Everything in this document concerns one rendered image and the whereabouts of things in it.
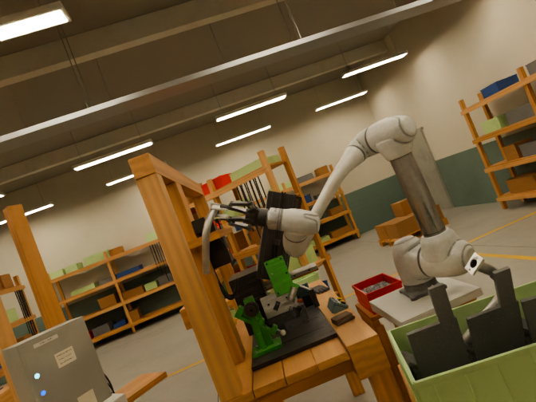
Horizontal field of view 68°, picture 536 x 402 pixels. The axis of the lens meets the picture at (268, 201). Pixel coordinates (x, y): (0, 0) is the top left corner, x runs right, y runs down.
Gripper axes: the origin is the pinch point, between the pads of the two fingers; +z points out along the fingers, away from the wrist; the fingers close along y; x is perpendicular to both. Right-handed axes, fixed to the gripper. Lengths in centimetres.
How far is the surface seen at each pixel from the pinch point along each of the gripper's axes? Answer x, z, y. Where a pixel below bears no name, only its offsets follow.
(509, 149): -576, -364, -83
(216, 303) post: -14, 4, -57
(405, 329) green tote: 24, -76, -26
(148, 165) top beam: -1.6, 30.8, 16.1
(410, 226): -600, -237, -260
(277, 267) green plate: -49, -22, -53
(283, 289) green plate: -41, -28, -63
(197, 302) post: 17.7, 3.8, -33.4
